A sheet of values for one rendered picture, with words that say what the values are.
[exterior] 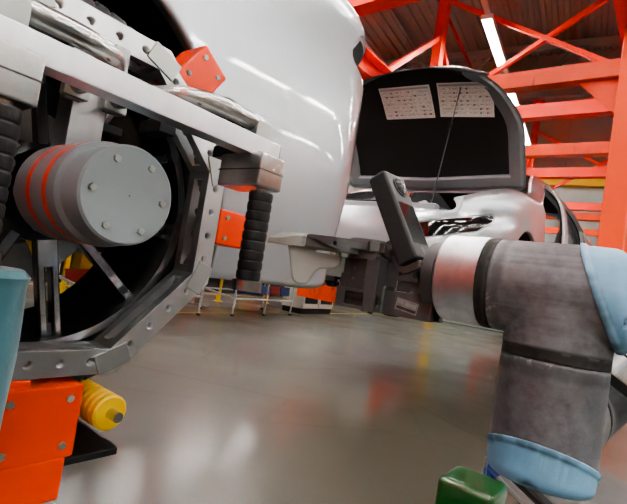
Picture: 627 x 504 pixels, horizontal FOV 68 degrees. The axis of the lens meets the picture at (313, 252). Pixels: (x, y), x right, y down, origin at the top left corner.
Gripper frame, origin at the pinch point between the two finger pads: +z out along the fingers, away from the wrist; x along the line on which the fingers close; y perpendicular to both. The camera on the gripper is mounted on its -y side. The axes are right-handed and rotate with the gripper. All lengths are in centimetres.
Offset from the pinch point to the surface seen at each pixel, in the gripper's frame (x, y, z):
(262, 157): -2.4, -11.3, 8.1
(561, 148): 539, -185, 79
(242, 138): -4.1, -13.6, 11.1
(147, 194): -14.6, -3.0, 15.6
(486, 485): -12.7, 16.9, -30.3
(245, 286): -1.7, 7.2, 8.1
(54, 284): -13.2, 12.2, 40.6
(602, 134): 1280, -455, 140
